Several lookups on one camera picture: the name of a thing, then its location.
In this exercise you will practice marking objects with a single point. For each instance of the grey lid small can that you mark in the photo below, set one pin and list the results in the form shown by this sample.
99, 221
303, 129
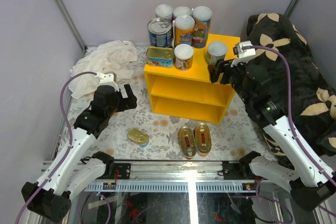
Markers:
215, 51

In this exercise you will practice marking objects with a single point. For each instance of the black floral plush blanket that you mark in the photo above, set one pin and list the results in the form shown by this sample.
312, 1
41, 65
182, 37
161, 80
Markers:
284, 52

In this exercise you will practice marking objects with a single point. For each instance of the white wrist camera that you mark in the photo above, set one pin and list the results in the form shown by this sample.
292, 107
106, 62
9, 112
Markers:
244, 52
107, 79

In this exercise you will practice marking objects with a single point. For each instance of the white lid small can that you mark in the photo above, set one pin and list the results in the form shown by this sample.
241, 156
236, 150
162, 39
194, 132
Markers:
183, 57

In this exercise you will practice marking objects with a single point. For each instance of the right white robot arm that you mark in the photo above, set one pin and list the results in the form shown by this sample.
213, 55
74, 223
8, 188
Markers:
270, 117

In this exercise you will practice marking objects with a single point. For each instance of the blue labelled gold-top can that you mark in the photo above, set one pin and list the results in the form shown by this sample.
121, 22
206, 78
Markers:
160, 32

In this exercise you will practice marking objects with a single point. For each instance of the gold oval tin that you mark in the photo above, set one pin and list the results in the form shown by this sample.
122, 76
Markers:
187, 142
203, 139

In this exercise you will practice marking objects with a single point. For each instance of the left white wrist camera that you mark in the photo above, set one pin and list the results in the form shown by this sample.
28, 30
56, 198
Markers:
107, 79

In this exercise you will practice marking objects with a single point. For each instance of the orange blue tall canister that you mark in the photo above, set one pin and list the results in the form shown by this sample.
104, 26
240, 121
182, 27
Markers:
183, 26

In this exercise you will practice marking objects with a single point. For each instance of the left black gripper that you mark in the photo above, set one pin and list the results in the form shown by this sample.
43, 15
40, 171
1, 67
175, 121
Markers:
130, 102

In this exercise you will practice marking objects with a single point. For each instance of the aluminium mounting rail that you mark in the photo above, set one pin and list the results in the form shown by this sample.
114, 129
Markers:
183, 174

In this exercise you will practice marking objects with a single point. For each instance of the left metal corner post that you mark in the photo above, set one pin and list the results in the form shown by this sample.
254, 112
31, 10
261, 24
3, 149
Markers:
71, 25

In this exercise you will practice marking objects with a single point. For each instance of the gold oval tin left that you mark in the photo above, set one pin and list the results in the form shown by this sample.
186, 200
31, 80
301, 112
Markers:
187, 142

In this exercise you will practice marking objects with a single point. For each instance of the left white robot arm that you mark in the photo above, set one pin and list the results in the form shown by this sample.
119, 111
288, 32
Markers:
51, 195

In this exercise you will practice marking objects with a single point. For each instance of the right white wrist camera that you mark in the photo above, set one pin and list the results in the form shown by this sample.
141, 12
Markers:
244, 52

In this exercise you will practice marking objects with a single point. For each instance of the gold rectangular tin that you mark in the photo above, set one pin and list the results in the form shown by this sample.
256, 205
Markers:
138, 137
160, 57

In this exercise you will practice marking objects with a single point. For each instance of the gold oval tin right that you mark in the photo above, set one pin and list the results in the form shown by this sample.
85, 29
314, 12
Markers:
203, 139

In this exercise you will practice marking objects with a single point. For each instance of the white red snack canister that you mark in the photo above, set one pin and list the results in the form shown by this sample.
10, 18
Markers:
180, 11

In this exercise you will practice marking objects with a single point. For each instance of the yellow wooden shelf cabinet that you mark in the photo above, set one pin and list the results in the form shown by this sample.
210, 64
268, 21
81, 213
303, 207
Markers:
188, 94

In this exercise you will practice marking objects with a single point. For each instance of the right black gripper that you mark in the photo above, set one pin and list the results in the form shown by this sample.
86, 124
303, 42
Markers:
216, 70

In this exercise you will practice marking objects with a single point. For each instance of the white orange snack canister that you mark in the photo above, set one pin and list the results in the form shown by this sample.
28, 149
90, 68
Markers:
164, 11

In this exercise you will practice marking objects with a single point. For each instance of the crumpled cream cloth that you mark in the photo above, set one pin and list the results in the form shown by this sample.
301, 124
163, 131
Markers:
113, 56

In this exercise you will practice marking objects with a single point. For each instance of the clear jar colourful candy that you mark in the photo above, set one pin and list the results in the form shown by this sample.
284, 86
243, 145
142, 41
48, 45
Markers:
202, 16

